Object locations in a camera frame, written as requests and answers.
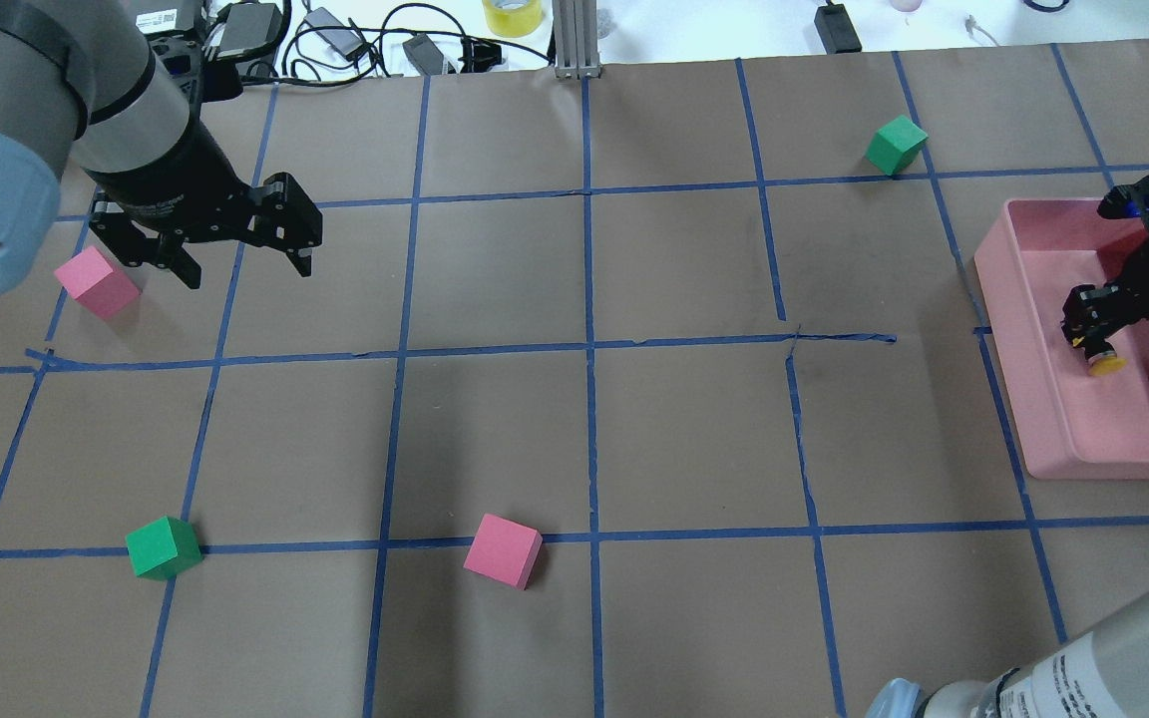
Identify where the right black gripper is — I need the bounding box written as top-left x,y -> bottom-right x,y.
1061,176 -> 1149,348

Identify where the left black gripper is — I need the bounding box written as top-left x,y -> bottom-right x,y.
90,117 -> 323,289

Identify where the yellow push button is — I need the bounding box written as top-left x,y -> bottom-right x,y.
1082,341 -> 1129,378

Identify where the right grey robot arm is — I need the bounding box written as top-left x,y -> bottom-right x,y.
867,176 -> 1149,717

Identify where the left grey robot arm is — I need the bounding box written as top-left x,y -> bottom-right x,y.
0,1 -> 323,294

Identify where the pink plastic bin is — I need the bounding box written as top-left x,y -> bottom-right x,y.
973,196 -> 1149,482

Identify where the pink foam cube far left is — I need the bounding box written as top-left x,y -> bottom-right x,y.
52,246 -> 142,321

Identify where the pink foam cube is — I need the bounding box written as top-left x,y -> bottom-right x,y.
462,514 -> 543,590
52,246 -> 142,321

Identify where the green foam cube right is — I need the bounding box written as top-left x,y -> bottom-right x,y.
865,115 -> 930,177

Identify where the green foam cube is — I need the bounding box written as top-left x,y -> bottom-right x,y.
865,115 -> 930,177
125,517 -> 203,581

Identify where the green foam cube left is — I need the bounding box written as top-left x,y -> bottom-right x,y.
125,517 -> 203,581

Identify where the yellow tape roll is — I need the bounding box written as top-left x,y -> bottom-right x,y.
481,0 -> 543,38

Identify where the pink foam cube centre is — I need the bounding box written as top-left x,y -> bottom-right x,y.
462,514 -> 543,590

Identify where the black power adapter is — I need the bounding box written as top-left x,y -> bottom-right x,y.
813,1 -> 863,55

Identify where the aluminium frame post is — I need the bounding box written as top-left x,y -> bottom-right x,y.
552,0 -> 602,79

